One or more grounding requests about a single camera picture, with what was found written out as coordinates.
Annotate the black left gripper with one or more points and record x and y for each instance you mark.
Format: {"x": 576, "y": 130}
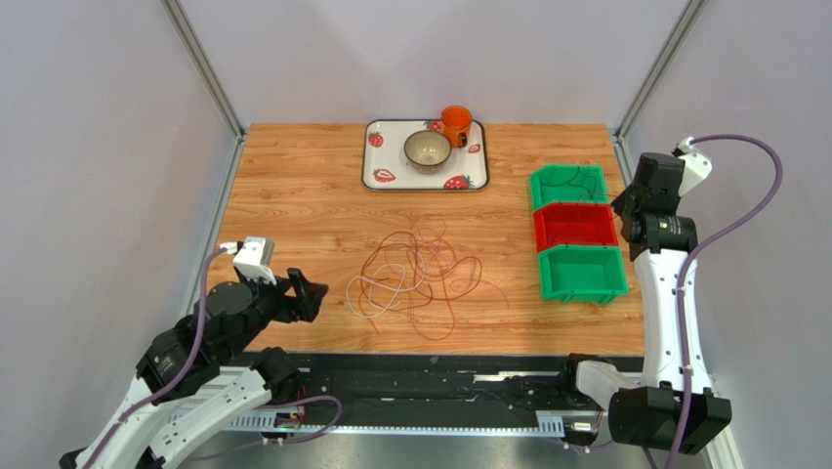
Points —
{"x": 311, "y": 295}

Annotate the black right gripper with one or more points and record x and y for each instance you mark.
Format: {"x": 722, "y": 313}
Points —
{"x": 624, "y": 202}

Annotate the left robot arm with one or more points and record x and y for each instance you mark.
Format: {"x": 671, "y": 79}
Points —
{"x": 183, "y": 359}

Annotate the red bin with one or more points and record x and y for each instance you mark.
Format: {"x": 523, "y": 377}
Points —
{"x": 561, "y": 223}

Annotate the far green bin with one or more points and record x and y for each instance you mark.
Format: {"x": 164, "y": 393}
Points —
{"x": 567, "y": 183}

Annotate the green bin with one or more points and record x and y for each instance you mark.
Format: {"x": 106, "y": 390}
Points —
{"x": 567, "y": 183}
{"x": 582, "y": 273}

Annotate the near green bin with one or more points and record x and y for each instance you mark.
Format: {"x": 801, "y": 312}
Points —
{"x": 582, "y": 273}

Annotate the strawberry pattern tray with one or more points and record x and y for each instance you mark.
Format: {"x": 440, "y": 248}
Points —
{"x": 385, "y": 167}

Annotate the grey ceramic bowl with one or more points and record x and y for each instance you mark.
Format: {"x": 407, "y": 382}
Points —
{"x": 427, "y": 151}

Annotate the orange mug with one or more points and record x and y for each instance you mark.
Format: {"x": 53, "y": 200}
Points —
{"x": 455, "y": 124}

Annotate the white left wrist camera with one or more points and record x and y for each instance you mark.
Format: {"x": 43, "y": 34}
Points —
{"x": 251, "y": 258}

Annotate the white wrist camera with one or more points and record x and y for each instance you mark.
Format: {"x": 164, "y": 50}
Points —
{"x": 251, "y": 258}
{"x": 698, "y": 166}

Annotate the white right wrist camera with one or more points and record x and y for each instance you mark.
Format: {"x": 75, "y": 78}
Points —
{"x": 698, "y": 166}

